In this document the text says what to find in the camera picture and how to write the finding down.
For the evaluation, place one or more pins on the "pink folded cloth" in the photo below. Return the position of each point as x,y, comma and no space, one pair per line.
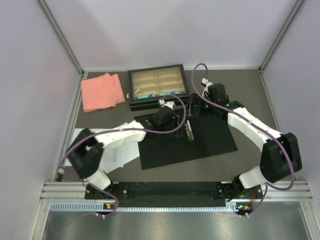
101,92

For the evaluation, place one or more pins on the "black glass-lid compartment box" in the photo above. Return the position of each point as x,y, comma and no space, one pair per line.
148,85

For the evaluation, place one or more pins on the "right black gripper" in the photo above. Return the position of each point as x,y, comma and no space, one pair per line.
194,100

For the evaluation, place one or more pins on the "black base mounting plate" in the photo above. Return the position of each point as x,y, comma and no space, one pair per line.
179,194

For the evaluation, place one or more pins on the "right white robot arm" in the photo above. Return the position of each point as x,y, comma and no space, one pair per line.
280,154

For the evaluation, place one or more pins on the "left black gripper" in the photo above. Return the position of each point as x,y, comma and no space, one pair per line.
174,122

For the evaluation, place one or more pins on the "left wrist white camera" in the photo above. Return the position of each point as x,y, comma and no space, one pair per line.
163,103

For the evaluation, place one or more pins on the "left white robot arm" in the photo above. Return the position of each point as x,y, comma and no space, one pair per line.
88,148

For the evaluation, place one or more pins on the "printed white paper sheet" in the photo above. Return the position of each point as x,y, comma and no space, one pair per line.
122,154

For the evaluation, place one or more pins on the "wrist white camera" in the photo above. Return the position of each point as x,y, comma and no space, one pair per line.
205,83
163,103

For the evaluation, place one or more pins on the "aluminium frame rail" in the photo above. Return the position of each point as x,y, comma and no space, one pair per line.
60,35

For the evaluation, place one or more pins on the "black ring binder folder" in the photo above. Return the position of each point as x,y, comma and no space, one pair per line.
205,137

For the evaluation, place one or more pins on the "lower white paper sheet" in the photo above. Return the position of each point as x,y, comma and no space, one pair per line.
108,167

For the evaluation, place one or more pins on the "grey slotted cable duct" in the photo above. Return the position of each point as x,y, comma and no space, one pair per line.
101,207

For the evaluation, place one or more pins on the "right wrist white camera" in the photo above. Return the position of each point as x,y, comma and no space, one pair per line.
205,83

